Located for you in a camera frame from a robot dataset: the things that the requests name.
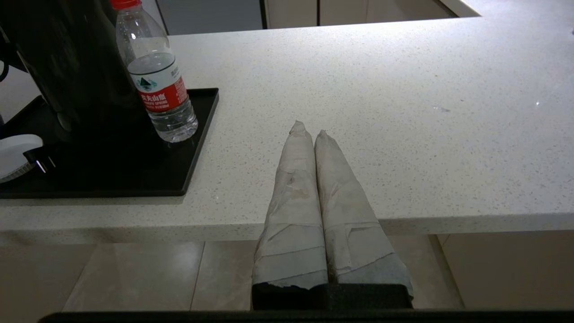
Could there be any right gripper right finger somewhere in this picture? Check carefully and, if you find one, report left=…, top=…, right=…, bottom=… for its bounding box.
left=314, top=130, right=413, bottom=310

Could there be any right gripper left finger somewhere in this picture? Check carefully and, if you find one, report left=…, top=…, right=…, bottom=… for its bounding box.
left=252, top=120, right=330, bottom=310

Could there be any clear plastic water bottle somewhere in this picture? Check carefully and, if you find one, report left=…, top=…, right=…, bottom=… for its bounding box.
left=110, top=0, right=199, bottom=143

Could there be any black electric kettle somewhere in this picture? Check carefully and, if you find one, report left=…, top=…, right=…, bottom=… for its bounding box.
left=0, top=0, right=148, bottom=145

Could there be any black plug with metal prongs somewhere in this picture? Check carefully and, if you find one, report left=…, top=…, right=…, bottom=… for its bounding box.
left=23, top=146, right=57, bottom=174

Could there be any black rectangular serving tray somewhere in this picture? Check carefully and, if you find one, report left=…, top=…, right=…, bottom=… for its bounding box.
left=0, top=87, right=219, bottom=199

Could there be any grey sink base cabinet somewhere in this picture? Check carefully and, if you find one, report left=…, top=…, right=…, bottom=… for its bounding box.
left=265, top=0, right=458, bottom=30

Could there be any tall grey panel cabinet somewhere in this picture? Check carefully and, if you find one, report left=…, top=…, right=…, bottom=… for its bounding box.
left=155, top=0, right=266, bottom=35

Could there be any white round saucer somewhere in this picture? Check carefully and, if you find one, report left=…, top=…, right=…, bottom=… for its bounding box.
left=0, top=134, right=44, bottom=183

